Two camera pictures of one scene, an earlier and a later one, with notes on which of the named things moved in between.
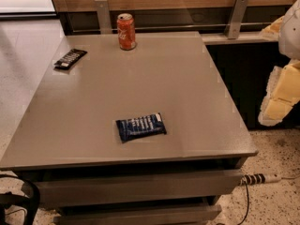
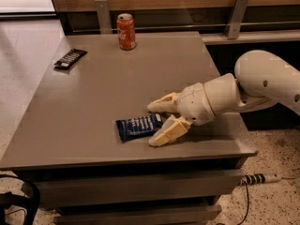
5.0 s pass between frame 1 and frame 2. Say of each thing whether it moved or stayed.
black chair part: stayed
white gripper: moved
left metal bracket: stayed
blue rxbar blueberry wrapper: stayed
